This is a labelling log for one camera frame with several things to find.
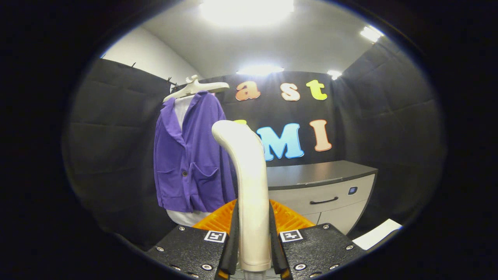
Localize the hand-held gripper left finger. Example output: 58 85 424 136
147 199 240 280

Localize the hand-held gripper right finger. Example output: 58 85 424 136
269 198 364 280

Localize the white garment steamer wand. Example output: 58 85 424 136
212 120 273 280

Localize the purple jacket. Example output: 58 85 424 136
153 91 237 213

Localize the white clothes hanger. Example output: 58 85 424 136
163 75 230 103

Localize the grey drawer cabinet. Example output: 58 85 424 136
267 160 379 235

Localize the white paper sheet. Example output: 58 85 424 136
352 219 402 250

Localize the white inner shirt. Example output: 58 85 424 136
167 95 212 227

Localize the black backdrop cloth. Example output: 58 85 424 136
62 37 444 249

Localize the long ceiling light strip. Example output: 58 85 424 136
236 64 284 76

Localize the rectangular ceiling light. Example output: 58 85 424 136
359 25 385 43

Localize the large ceiling light panel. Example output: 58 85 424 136
199 0 295 27

